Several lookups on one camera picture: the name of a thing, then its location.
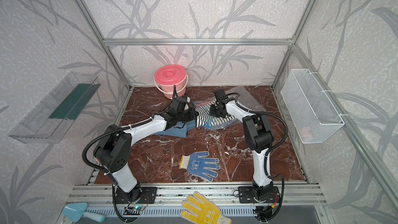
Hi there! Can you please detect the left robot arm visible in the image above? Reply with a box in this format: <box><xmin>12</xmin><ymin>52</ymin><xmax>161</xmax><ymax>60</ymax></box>
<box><xmin>82</xmin><ymin>95</ymin><xmax>199</xmax><ymax>194</ymax></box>

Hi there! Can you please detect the yellow dotted work glove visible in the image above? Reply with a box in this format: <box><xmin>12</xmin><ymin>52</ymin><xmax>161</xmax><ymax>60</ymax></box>
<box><xmin>180</xmin><ymin>191</ymin><xmax>232</xmax><ymax>224</ymax></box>

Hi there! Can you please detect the pink lidded plastic bucket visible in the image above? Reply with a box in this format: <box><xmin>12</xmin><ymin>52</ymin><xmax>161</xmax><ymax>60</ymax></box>
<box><xmin>154</xmin><ymin>64</ymin><xmax>188</xmax><ymax>99</ymax></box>

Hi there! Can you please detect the light blue hand trowel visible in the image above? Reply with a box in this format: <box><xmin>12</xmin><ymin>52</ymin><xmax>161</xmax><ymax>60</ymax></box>
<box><xmin>62</xmin><ymin>202</ymin><xmax>106</xmax><ymax>223</ymax></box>

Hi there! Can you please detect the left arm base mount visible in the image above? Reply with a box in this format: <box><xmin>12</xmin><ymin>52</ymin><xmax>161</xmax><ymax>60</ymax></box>
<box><xmin>114</xmin><ymin>187</ymin><xmax>158</xmax><ymax>204</ymax></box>

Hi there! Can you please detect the clear vacuum storage bag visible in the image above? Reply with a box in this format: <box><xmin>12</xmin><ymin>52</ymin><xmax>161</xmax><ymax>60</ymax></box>
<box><xmin>194</xmin><ymin>86</ymin><xmax>266</xmax><ymax>125</ymax></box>

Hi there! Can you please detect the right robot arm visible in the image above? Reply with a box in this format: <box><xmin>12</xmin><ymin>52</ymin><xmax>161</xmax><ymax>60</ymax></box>
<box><xmin>210</xmin><ymin>89</ymin><xmax>288</xmax><ymax>202</ymax></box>

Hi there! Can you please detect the clear plastic wall shelf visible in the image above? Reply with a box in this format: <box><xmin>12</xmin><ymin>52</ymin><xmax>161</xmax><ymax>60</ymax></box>
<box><xmin>9</xmin><ymin>72</ymin><xmax>101</xmax><ymax>144</ymax></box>

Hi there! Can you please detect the black white striped garment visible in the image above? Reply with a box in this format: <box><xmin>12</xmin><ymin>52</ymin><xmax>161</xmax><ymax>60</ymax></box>
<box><xmin>195</xmin><ymin>106</ymin><xmax>236</xmax><ymax>131</ymax></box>

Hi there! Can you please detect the white wire mesh basket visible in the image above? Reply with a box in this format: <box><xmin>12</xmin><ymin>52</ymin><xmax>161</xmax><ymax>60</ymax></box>
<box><xmin>282</xmin><ymin>68</ymin><xmax>345</xmax><ymax>144</ymax></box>

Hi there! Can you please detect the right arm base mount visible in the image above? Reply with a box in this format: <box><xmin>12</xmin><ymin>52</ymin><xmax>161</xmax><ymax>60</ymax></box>
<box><xmin>238</xmin><ymin>185</ymin><xmax>280</xmax><ymax>204</ymax></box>

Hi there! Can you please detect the red white striped garment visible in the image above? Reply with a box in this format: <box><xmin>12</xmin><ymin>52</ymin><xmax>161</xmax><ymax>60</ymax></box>
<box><xmin>194</xmin><ymin>100</ymin><xmax>215</xmax><ymax>107</ymax></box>

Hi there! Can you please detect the pink item in basket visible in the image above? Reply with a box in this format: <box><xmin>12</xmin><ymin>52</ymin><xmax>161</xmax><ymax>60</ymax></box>
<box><xmin>300</xmin><ymin>127</ymin><xmax>313</xmax><ymax>143</ymax></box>

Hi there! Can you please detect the blue dotted work glove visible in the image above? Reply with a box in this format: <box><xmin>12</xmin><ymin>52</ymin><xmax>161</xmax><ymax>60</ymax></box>
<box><xmin>179</xmin><ymin>151</ymin><xmax>220</xmax><ymax>182</ymax></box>

